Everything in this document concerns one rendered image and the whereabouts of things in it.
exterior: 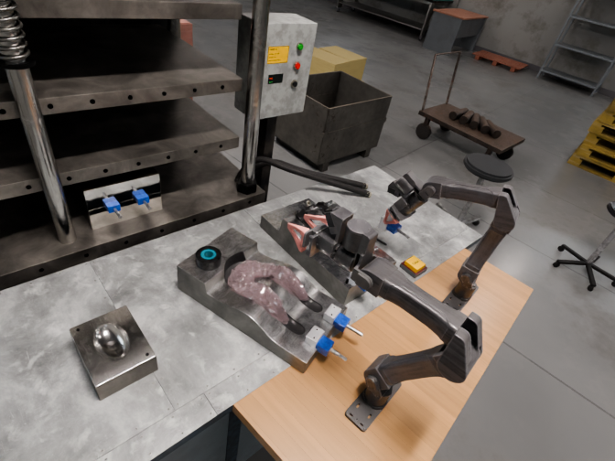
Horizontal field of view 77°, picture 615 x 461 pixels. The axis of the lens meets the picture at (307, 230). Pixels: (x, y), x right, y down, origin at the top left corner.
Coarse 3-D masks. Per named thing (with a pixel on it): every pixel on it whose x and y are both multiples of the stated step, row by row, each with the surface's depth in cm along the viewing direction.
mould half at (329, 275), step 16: (288, 208) 162; (272, 224) 152; (288, 240) 146; (304, 256) 142; (320, 256) 139; (384, 256) 144; (320, 272) 137; (336, 272) 133; (336, 288) 133; (352, 288) 129
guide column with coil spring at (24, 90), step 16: (0, 16) 91; (0, 32) 93; (16, 32) 95; (16, 80) 100; (32, 80) 103; (16, 96) 103; (32, 96) 104; (32, 112) 106; (32, 128) 108; (32, 144) 111; (48, 144) 114; (48, 160) 116; (48, 176) 118; (48, 192) 122; (64, 208) 128; (64, 224) 131; (64, 240) 135
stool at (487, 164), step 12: (468, 156) 282; (480, 156) 286; (492, 156) 290; (468, 168) 275; (480, 168) 270; (492, 168) 273; (504, 168) 277; (480, 180) 285; (492, 180) 267; (504, 180) 268; (468, 204) 299
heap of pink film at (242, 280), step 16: (240, 272) 124; (256, 272) 126; (272, 272) 126; (288, 272) 126; (240, 288) 120; (256, 288) 119; (288, 288) 123; (304, 288) 126; (272, 304) 116; (288, 320) 117
